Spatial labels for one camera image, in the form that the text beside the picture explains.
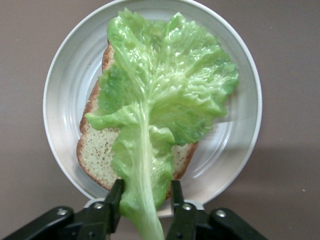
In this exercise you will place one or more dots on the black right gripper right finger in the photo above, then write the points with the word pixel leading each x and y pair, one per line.
pixel 185 222

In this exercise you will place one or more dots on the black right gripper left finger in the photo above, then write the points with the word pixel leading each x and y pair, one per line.
pixel 100 217

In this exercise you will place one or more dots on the bread slice with torn corner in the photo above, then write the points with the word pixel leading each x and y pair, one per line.
pixel 97 152

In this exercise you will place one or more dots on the green lettuce leaf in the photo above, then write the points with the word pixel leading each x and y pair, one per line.
pixel 170 87

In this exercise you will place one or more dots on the beige plate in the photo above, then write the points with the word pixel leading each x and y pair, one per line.
pixel 70 75

